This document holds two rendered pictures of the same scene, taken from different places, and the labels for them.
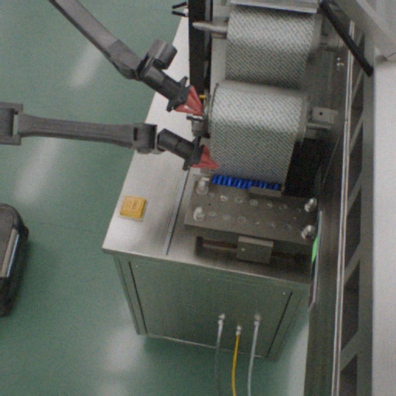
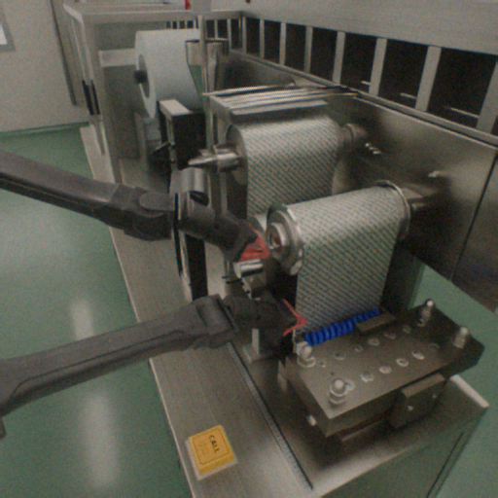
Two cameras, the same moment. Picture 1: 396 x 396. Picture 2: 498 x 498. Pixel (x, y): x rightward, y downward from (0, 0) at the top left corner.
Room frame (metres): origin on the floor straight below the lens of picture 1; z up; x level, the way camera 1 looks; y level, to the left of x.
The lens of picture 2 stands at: (0.52, 0.39, 1.67)
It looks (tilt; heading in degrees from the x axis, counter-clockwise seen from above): 34 degrees down; 324
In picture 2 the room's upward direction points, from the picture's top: straight up
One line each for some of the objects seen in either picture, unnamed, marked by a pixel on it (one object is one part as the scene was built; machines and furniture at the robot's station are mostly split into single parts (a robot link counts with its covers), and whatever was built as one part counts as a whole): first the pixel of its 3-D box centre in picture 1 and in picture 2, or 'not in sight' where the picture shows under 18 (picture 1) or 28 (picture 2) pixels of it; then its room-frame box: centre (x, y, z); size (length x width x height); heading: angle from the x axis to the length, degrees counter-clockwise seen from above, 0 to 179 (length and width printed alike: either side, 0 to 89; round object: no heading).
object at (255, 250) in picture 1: (254, 250); (417, 402); (0.71, -0.17, 0.96); 0.10 x 0.03 x 0.11; 79
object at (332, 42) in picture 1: (329, 41); (337, 139); (1.20, -0.38, 1.33); 0.07 x 0.07 x 0.07; 79
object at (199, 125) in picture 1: (202, 142); (257, 307); (1.05, -0.01, 1.05); 0.06 x 0.05 x 0.31; 79
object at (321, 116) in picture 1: (322, 115); (403, 195); (0.95, -0.34, 1.28); 0.06 x 0.05 x 0.02; 79
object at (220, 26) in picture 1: (222, 28); (225, 158); (1.26, -0.07, 1.33); 0.06 x 0.06 x 0.06; 79
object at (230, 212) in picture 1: (254, 217); (384, 360); (0.80, -0.17, 1.00); 0.40 x 0.16 x 0.06; 79
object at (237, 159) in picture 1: (248, 163); (341, 296); (0.93, -0.15, 1.10); 0.23 x 0.01 x 0.18; 79
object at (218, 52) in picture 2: not in sight; (207, 51); (1.69, -0.29, 1.50); 0.14 x 0.14 x 0.06
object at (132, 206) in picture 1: (132, 206); (210, 448); (0.90, 0.21, 0.91); 0.07 x 0.07 x 0.02; 79
